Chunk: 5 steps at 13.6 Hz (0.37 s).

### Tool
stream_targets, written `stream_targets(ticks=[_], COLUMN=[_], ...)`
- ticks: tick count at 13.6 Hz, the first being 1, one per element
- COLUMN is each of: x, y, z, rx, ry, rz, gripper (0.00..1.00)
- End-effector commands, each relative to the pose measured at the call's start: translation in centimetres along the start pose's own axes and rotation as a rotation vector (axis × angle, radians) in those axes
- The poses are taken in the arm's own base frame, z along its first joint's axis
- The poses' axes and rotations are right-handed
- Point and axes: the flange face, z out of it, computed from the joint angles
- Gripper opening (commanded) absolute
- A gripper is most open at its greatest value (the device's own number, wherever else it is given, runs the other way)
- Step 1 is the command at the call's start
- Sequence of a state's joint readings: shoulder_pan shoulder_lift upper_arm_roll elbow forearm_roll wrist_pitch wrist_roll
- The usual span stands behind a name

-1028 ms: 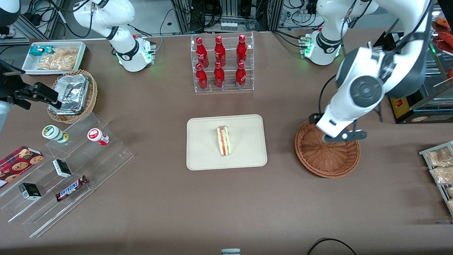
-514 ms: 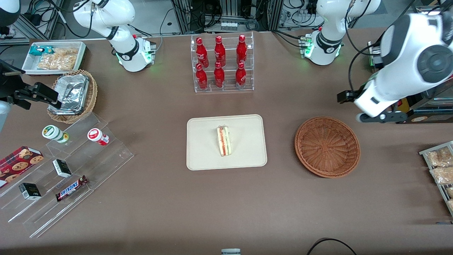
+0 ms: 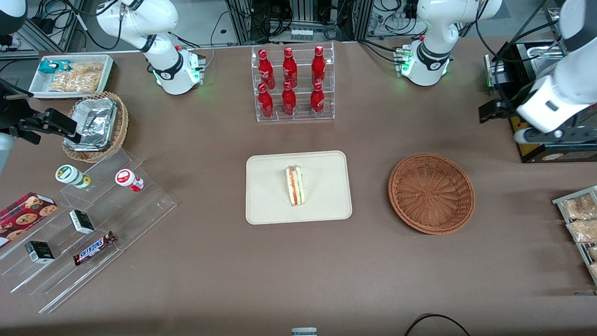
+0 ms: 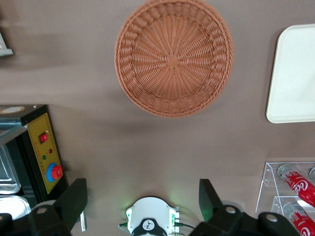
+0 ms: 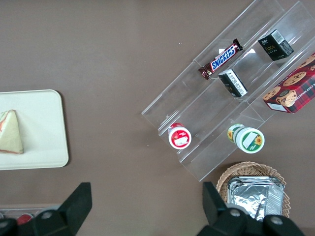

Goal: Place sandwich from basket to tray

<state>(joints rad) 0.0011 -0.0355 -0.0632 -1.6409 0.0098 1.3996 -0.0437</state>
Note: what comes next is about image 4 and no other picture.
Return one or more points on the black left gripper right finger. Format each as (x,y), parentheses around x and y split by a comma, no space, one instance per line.
(211,204)

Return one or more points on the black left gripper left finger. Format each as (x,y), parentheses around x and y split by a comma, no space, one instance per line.
(71,201)

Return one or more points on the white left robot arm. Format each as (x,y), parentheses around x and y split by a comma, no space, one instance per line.
(150,216)

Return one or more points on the round brown wicker basket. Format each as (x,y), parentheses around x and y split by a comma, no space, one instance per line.
(174,59)

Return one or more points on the beige plastic tray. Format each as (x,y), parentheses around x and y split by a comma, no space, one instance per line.
(295,78)

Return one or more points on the black food warmer appliance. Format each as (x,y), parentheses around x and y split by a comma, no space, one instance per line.
(41,152)

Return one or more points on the steel warmer pan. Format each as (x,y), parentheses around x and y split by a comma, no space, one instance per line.
(12,206)
(7,172)

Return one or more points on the clear acrylic bottle rack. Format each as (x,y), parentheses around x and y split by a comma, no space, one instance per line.
(269,186)

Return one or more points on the grey metal snack rack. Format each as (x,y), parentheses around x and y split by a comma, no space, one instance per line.
(5,49)

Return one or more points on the silver metal bracket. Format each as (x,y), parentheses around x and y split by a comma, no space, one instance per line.
(83,221)

